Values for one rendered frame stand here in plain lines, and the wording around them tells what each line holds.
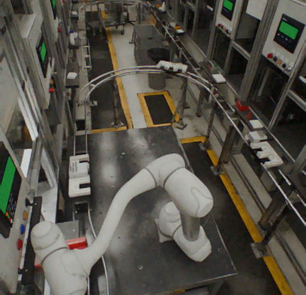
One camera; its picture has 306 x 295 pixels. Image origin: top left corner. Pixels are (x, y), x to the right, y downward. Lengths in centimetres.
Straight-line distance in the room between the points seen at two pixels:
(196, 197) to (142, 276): 83
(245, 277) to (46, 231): 194
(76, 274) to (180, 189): 48
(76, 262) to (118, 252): 85
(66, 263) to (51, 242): 10
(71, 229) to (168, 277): 66
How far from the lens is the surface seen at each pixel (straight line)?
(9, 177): 97
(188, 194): 104
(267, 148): 234
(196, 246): 155
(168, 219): 163
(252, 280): 261
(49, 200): 181
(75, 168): 192
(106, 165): 223
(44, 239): 100
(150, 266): 176
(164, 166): 111
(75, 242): 155
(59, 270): 97
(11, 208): 97
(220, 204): 289
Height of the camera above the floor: 232
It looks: 42 degrees down
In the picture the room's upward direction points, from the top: 2 degrees clockwise
